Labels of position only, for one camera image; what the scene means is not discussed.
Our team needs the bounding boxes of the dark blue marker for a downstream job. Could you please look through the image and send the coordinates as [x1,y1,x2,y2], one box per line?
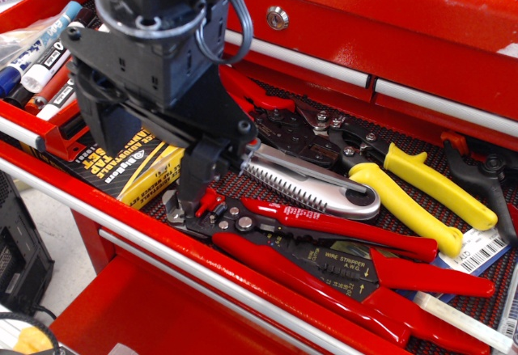
[0,66,22,99]

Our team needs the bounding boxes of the black red drawer liner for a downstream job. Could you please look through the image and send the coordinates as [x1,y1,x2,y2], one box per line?
[141,82,517,354]

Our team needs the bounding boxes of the yellow sponge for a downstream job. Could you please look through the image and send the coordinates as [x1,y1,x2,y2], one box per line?
[14,327,53,354]

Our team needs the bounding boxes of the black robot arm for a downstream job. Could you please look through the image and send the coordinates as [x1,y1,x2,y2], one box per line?
[62,0,257,217]

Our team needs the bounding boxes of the light blue cap marker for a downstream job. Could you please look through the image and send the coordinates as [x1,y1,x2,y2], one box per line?
[7,1,83,76]

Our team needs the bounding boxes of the black braided cable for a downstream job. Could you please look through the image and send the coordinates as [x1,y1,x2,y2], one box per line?
[0,305,62,355]

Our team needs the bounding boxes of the red handled crimping tool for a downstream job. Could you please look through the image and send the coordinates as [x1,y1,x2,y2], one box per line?
[219,66,339,169]

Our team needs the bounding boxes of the orange grey handled scissors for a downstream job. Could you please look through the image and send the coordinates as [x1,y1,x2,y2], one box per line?
[239,137,261,175]

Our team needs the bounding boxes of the white barcode label card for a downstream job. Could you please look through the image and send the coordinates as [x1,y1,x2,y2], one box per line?
[433,228,511,276]

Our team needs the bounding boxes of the black electronics box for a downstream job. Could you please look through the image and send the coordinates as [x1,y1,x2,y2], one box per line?
[1,172,54,315]

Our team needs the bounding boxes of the yellow handled tin snips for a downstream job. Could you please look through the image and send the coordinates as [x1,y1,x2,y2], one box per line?
[295,101,498,258]

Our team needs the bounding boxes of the red tool chest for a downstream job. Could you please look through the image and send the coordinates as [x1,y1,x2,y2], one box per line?
[1,0,517,354]

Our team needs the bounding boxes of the clear plastic tube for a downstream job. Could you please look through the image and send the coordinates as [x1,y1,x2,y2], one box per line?
[414,291,517,354]

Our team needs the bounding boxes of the clear plastic bag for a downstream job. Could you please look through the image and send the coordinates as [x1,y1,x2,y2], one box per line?
[0,16,59,68]

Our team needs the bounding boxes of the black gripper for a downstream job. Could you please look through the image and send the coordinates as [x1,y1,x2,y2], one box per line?
[62,0,257,218]

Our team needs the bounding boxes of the black yellow tap wrench box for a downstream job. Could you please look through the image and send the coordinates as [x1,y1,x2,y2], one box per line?
[22,129,185,209]

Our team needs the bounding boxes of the red automatic wire stripper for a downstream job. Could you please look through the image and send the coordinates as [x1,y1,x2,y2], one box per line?
[162,189,438,347]

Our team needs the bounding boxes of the red flat wire stripper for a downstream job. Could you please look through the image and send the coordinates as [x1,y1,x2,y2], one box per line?
[262,233,495,354]

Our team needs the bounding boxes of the white Expo marker black cap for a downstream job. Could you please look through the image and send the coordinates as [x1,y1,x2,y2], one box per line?
[36,78,76,121]

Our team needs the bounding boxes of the red marker drawer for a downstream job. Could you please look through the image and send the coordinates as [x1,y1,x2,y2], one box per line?
[1,0,88,160]

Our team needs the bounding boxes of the red barrel marker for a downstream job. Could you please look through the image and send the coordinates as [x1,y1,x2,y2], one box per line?
[24,64,70,115]

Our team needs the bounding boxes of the silver chest lock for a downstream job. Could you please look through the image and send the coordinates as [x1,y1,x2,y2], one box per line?
[266,6,290,31]

